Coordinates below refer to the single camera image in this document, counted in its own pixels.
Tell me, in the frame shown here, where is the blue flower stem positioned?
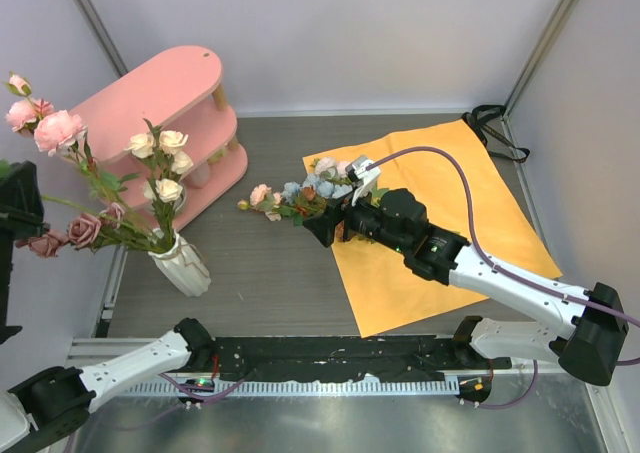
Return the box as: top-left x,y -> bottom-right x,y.
281,174 -> 353,204

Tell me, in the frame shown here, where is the small pink bud stem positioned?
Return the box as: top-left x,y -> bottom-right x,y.
237,182 -> 301,222

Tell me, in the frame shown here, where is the white ribbed ceramic vase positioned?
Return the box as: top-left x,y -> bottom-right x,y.
148,231 -> 211,297

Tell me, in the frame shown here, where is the green mug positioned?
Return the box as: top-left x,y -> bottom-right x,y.
207,147 -> 227,165

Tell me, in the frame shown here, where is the beige bowl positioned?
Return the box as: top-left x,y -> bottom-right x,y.
173,182 -> 188,216

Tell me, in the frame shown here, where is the black ribbon strap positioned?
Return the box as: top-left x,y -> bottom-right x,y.
459,104 -> 531,163

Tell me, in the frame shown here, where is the mauve rose flower stem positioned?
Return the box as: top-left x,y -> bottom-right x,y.
14,202 -> 170,258

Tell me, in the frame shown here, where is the rust brown rose stem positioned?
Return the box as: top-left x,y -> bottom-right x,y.
289,184 -> 381,247

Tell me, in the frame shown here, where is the pink faceted cup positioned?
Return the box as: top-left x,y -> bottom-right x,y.
184,163 -> 211,189

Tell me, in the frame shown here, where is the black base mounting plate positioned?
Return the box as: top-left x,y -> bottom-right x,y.
200,335 -> 512,383

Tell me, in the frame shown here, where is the peach rose flower stem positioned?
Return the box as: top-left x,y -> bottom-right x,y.
125,118 -> 194,250

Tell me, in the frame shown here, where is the white slotted cable duct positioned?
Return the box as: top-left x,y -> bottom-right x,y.
121,374 -> 459,399

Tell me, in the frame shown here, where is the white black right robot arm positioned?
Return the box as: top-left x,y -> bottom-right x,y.
303,189 -> 629,386

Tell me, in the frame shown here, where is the large peach peony stem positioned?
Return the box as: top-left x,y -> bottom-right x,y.
0,155 -> 391,254

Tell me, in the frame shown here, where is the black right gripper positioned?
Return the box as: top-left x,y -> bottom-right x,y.
304,181 -> 410,255

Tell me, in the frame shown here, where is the pink rose flower stem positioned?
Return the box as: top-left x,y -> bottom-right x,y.
4,72 -> 152,240

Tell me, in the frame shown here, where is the pink three-tier shelf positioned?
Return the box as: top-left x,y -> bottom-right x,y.
72,46 -> 248,229

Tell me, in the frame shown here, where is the orange yellow wrapping paper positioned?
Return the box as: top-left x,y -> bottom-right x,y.
303,120 -> 561,337

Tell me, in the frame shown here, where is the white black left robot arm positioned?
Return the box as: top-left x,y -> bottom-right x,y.
1,160 -> 214,452

